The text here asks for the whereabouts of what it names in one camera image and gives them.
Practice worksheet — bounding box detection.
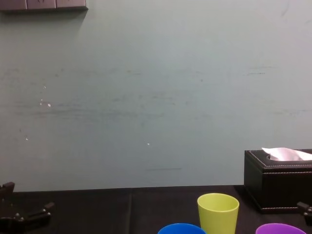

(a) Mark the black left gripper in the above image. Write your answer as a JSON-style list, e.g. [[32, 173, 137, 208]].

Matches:
[[0, 181, 55, 234]]

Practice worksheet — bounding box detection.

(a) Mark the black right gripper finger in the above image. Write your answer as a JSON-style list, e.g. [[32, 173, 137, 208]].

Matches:
[[296, 201, 312, 223]]

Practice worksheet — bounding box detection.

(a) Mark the purple plastic cup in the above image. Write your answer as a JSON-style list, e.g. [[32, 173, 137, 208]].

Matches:
[[255, 223, 308, 234]]

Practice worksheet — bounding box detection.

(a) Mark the black leather tissue box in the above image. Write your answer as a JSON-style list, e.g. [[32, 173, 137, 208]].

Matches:
[[244, 148, 312, 215]]

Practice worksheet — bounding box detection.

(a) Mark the white paper tissue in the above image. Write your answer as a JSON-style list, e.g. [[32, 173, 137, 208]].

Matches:
[[261, 147, 312, 162]]

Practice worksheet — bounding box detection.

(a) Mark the black table cloth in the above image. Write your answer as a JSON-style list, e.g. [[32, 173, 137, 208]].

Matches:
[[0, 184, 312, 234]]

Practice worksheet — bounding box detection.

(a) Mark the yellow-green plastic cup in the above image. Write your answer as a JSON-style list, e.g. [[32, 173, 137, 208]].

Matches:
[[197, 193, 240, 234]]

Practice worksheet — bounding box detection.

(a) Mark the blue plastic cup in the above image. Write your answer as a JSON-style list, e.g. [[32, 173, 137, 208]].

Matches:
[[157, 223, 207, 234]]

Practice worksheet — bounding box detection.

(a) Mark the grey wall socket panel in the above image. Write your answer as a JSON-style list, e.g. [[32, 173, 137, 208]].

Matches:
[[0, 0, 89, 12]]

